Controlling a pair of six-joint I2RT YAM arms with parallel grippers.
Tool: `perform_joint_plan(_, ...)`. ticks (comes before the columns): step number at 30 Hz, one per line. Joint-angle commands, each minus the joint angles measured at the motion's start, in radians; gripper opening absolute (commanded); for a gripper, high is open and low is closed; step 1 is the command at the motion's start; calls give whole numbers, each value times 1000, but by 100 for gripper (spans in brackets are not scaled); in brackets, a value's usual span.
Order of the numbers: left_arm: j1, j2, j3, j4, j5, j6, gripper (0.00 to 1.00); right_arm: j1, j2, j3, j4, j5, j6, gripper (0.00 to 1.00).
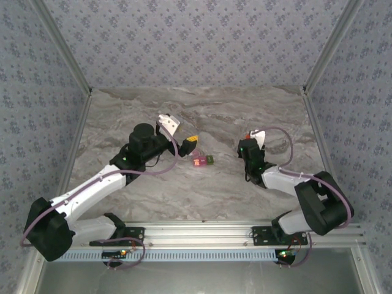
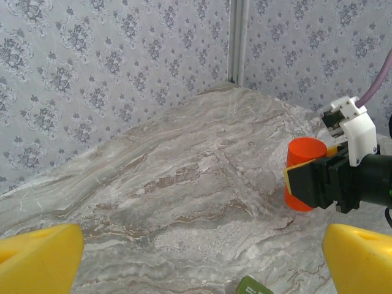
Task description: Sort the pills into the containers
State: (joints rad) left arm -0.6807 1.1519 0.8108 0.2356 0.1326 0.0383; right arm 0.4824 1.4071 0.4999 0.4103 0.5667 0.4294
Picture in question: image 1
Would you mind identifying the grey metal panel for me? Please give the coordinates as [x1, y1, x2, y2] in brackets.
[15, 247, 379, 294]

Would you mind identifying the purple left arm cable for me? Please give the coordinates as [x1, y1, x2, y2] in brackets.
[20, 121, 180, 271]

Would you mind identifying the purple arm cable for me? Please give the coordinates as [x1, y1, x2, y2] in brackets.
[262, 126, 353, 269]
[20, 121, 180, 271]

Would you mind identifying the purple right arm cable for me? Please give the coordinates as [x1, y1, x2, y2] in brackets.
[262, 126, 353, 269]

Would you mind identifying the aluminium table side rail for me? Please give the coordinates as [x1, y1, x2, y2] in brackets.
[50, 89, 93, 225]
[301, 88, 350, 223]

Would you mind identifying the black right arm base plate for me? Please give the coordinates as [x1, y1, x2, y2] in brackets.
[251, 225, 309, 246]

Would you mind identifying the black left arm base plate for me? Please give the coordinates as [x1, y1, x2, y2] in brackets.
[88, 225, 146, 246]

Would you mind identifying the aluminium mounting rail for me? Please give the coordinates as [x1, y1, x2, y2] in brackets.
[70, 220, 367, 249]

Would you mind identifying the aluminium frame post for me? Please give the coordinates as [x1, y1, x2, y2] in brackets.
[30, 0, 93, 95]
[302, 0, 366, 92]

